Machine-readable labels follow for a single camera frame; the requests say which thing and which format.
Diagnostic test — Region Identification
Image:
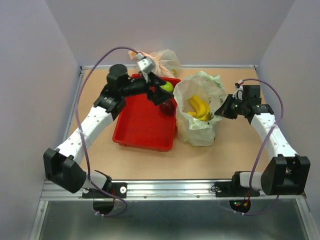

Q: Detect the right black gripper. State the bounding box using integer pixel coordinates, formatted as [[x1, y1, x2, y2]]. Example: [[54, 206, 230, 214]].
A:
[[213, 93, 248, 119]]

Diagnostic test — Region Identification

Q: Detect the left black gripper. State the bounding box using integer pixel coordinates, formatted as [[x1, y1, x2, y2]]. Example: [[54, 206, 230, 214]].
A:
[[121, 71, 175, 106]]

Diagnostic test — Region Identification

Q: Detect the green fake apple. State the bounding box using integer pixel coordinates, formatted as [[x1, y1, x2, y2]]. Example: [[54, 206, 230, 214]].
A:
[[160, 81, 174, 93]]

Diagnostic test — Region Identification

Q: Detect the dark red fake apple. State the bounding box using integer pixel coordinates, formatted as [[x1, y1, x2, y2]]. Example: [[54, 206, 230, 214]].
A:
[[159, 100, 176, 116]]

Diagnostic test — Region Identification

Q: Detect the yellow fake banana bunch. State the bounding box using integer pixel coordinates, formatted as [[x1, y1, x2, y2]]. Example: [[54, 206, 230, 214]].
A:
[[187, 94, 214, 122]]

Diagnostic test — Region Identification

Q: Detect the green avocado print plastic bag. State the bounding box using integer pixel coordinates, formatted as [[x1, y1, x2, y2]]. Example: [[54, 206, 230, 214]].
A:
[[173, 71, 227, 147]]

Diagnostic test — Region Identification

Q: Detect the red plastic tray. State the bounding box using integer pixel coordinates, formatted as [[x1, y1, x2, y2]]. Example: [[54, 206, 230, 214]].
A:
[[112, 73, 182, 152]]

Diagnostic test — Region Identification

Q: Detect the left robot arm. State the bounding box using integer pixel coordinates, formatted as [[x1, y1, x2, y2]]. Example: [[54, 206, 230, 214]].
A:
[[43, 64, 174, 197]]

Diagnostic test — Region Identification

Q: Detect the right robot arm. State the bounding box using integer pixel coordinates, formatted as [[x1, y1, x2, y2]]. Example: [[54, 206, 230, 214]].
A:
[[214, 81, 311, 196]]

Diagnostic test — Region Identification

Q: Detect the tied orange plastic bag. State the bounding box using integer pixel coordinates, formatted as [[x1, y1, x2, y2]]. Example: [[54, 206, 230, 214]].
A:
[[141, 49, 181, 78]]

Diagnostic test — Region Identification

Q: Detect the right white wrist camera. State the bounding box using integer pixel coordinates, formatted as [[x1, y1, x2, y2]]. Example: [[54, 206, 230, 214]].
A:
[[232, 80, 244, 100]]

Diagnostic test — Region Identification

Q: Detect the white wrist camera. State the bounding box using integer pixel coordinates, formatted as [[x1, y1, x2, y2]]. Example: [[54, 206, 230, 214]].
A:
[[232, 80, 244, 100], [137, 56, 156, 75]]

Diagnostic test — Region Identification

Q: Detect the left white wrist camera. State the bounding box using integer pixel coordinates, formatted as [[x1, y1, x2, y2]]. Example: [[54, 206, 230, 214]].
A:
[[137, 56, 156, 75]]

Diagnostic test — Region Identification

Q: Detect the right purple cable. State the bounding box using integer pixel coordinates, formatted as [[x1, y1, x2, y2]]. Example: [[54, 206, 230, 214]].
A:
[[235, 78, 285, 216]]

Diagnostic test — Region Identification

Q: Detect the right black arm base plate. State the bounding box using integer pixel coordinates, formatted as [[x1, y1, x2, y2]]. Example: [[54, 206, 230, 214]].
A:
[[210, 181, 260, 198]]

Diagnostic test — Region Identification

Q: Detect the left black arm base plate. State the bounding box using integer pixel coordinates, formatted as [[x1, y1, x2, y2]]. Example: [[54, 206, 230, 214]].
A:
[[81, 181, 128, 199]]

